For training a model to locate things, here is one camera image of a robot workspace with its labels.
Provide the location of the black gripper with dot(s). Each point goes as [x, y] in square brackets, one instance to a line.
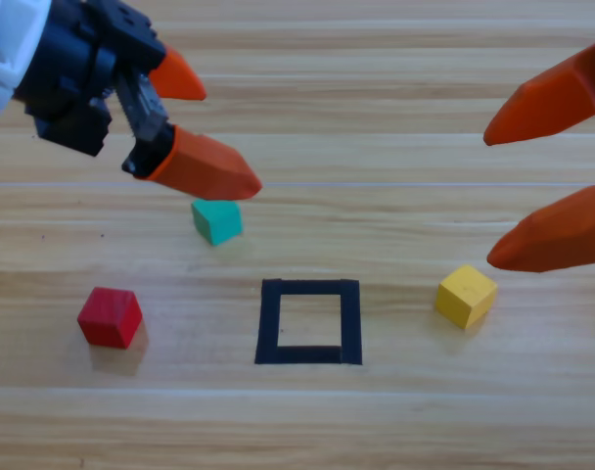
[77, 63]

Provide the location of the yellow wooden block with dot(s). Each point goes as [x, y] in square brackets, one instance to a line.
[466, 296]

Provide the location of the white wrist mount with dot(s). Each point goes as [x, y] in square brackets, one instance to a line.
[4, 59]

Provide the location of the red wooden block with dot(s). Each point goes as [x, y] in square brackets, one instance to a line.
[109, 318]

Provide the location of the green wooden block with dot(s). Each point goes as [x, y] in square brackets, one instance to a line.
[216, 222]

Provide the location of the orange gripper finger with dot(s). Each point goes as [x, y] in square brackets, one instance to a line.
[547, 108]
[547, 235]
[204, 166]

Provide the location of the black tape square outline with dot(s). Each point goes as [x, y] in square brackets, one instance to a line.
[268, 323]

